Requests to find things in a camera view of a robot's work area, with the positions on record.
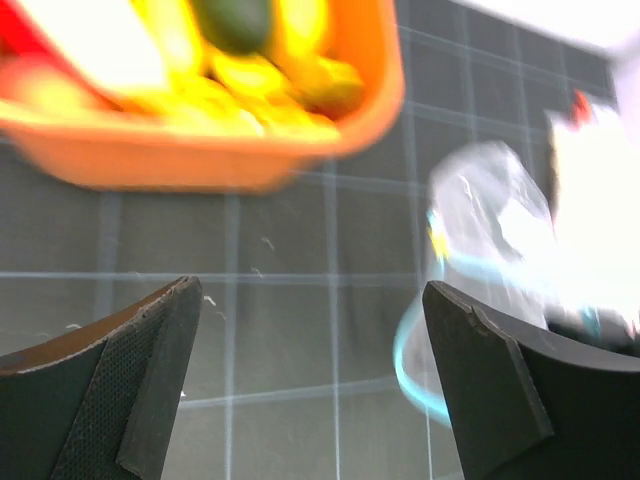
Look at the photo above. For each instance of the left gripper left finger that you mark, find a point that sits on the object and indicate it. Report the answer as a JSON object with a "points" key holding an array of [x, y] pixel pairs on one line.
{"points": [[100, 401]]}

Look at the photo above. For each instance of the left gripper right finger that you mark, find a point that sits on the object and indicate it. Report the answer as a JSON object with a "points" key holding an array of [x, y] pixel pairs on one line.
{"points": [[527, 403]]}

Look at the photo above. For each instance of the clear blue zip bag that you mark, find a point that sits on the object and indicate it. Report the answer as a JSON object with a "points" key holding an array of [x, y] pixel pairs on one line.
{"points": [[490, 233]]}

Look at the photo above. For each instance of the orange plastic bin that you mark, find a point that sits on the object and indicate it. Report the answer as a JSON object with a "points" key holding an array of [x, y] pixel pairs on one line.
{"points": [[115, 153]]}

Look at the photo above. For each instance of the white radish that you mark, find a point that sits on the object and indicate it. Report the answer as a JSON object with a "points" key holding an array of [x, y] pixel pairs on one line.
{"points": [[105, 41]]}

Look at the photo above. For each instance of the black grid mat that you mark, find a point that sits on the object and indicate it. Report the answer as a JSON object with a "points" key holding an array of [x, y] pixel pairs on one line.
{"points": [[291, 373]]}

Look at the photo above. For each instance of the dark green avocado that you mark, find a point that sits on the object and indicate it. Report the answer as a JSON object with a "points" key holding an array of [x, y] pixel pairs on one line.
{"points": [[238, 27]]}

